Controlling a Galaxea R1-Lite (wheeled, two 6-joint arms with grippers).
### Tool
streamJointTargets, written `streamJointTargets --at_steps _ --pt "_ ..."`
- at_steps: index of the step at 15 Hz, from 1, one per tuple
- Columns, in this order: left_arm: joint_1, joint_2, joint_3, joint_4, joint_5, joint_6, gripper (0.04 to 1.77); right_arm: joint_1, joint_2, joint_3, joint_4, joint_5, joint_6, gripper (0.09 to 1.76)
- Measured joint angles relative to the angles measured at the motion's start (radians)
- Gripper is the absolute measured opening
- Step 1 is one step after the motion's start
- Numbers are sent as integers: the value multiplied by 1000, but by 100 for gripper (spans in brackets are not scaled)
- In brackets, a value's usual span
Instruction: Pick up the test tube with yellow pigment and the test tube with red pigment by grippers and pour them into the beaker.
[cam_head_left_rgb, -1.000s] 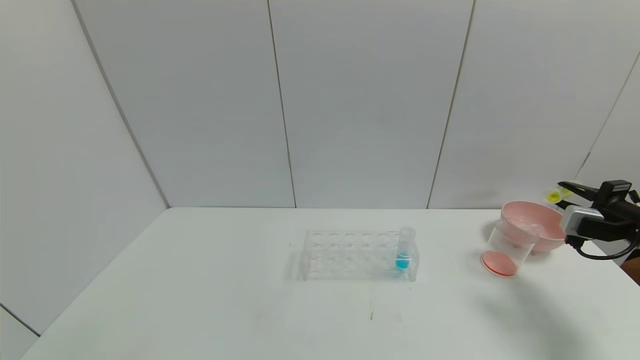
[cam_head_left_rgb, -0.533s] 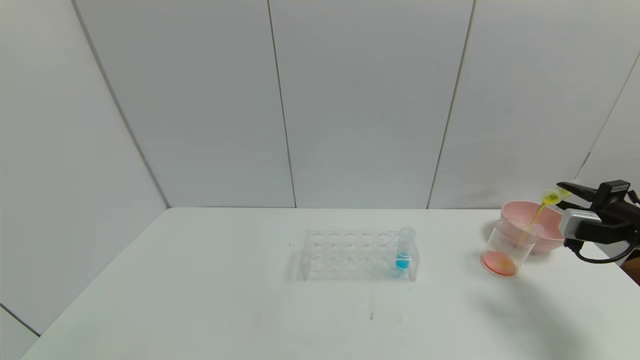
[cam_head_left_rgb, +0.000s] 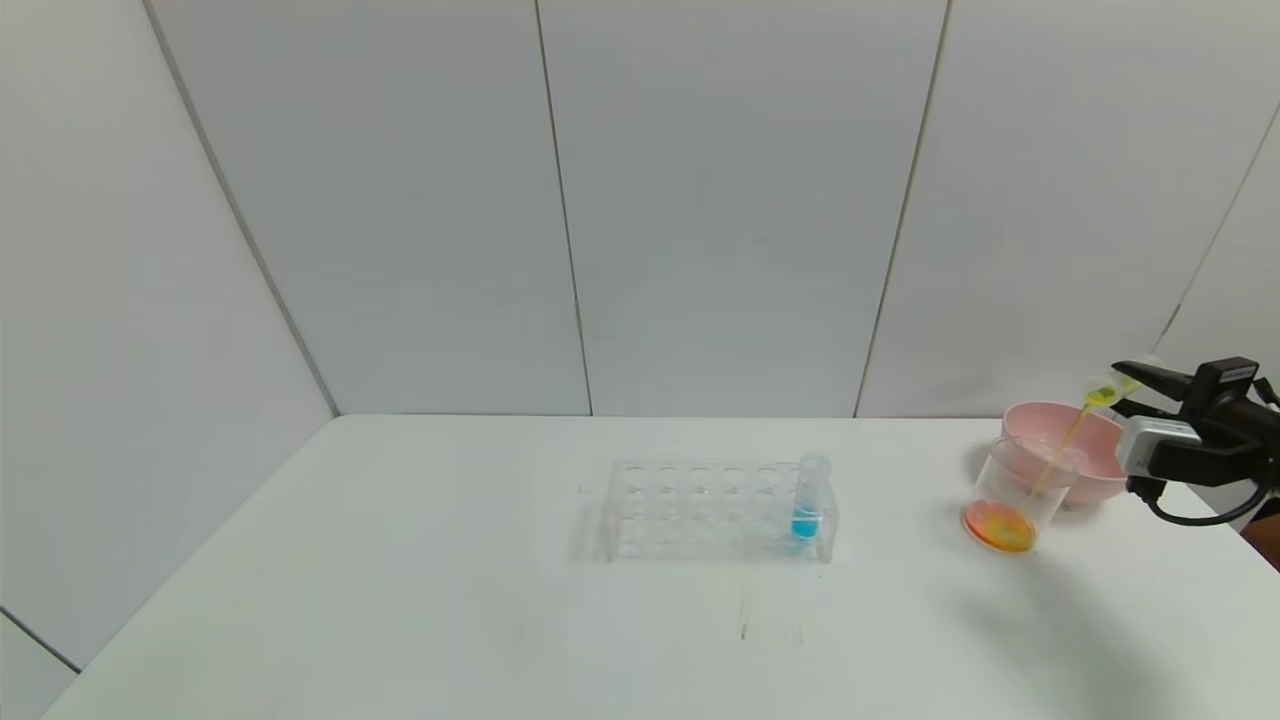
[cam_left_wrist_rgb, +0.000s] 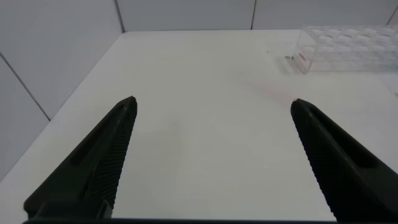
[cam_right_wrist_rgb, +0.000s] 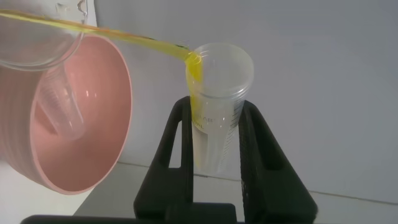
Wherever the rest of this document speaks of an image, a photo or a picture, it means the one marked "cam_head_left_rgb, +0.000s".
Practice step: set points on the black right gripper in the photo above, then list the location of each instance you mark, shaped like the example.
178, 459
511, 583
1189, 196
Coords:
1221, 382

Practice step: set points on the test tube with yellow pigment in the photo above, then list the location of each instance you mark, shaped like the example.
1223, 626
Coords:
1102, 396

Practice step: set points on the clear glass beaker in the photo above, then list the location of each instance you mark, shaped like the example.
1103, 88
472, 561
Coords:
1010, 500

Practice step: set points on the test tube with blue pigment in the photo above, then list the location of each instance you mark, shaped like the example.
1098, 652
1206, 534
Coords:
808, 510

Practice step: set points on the clear plastic test tube rack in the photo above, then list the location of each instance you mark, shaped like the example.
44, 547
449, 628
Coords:
690, 510

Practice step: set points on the pink bowl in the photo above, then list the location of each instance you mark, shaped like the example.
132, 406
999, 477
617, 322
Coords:
1040, 430

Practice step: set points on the brown wooden furniture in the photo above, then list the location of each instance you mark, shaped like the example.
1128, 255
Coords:
1265, 545

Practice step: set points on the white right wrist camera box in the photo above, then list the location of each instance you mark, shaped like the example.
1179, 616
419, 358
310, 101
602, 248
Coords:
1160, 445

